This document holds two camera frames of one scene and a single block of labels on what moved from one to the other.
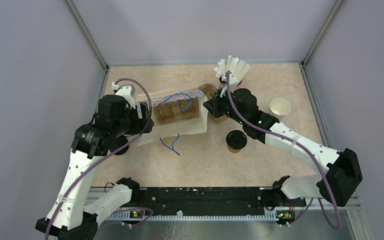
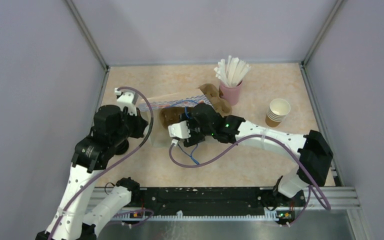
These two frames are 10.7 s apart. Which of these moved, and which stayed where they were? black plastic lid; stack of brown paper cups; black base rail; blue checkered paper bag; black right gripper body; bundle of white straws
Moved: black right gripper body; blue checkered paper bag
Stayed: black plastic lid; stack of brown paper cups; black base rail; bundle of white straws
